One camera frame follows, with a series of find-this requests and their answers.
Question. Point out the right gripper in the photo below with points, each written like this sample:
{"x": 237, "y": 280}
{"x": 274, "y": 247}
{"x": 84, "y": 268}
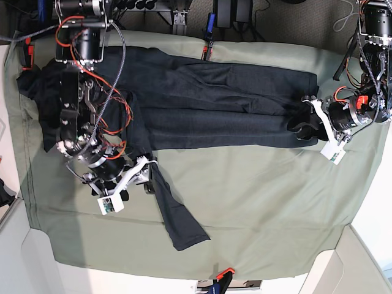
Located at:
{"x": 141, "y": 173}

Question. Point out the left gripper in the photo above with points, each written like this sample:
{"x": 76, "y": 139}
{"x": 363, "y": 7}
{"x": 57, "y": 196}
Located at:
{"x": 306, "y": 125}

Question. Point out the dark navy T-shirt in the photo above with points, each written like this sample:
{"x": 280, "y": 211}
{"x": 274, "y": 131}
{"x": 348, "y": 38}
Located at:
{"x": 183, "y": 103}

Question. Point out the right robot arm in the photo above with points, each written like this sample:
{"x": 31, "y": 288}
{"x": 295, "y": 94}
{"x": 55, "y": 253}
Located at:
{"x": 92, "y": 108}

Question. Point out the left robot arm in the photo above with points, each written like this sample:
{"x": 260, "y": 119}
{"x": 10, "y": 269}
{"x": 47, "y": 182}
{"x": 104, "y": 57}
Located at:
{"x": 367, "y": 100}

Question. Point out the olive green table cloth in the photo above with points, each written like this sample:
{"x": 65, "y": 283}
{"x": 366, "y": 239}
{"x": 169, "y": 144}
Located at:
{"x": 268, "y": 211}

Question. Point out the orange black bottom clamp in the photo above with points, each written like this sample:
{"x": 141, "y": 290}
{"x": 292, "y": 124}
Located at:
{"x": 221, "y": 282}

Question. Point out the orange black clamp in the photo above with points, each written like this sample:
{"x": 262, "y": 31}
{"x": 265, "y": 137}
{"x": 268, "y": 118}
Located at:
{"x": 221, "y": 282}
{"x": 27, "y": 54}
{"x": 207, "y": 51}

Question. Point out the orange black top clamp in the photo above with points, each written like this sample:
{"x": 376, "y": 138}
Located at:
{"x": 207, "y": 51}

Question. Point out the black power bricks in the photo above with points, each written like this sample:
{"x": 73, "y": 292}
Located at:
{"x": 228, "y": 12}

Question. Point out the orange black left clamp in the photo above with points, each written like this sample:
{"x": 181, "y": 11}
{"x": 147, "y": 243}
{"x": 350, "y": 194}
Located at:
{"x": 27, "y": 54}

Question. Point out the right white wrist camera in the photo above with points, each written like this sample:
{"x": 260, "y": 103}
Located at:
{"x": 110, "y": 204}

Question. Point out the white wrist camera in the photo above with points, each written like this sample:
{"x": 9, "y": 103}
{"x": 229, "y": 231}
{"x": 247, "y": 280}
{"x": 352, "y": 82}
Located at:
{"x": 333, "y": 152}
{"x": 110, "y": 204}

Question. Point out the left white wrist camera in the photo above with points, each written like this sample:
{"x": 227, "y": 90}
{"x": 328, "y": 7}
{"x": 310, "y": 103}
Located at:
{"x": 333, "y": 152}

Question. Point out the blue handled clamp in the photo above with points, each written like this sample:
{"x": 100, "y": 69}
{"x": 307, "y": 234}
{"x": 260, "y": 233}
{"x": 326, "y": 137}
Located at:
{"x": 210, "y": 23}

